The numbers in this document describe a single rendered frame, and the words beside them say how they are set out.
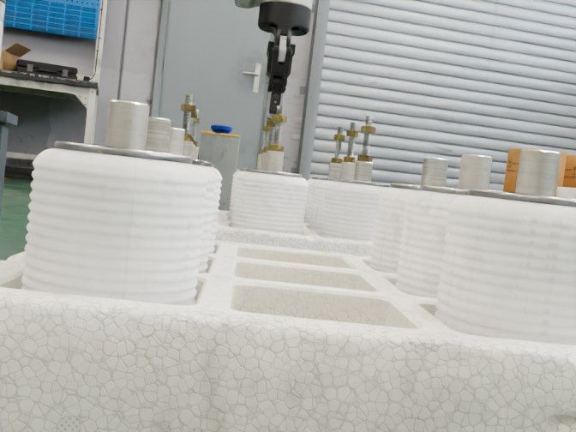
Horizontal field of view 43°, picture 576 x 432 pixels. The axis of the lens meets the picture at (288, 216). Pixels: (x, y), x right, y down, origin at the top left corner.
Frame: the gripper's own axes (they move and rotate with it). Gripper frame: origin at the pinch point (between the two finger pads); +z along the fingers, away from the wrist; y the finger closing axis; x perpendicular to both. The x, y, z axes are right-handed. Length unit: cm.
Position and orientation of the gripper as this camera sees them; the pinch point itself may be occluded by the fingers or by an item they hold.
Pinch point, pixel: (274, 105)
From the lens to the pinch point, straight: 108.5
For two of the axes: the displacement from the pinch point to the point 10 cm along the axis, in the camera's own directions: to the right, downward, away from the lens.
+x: -9.9, -1.1, -0.8
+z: -1.2, 9.9, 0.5
